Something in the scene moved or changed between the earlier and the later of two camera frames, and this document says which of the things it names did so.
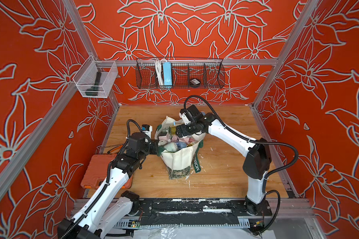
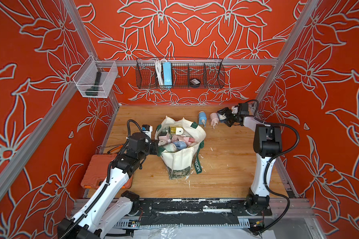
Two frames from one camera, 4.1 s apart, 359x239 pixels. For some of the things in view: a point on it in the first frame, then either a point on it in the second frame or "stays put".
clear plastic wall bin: x=94 y=78 stays put
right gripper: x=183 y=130 → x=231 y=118
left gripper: x=154 y=145 stays put
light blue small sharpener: x=181 y=145 stays put
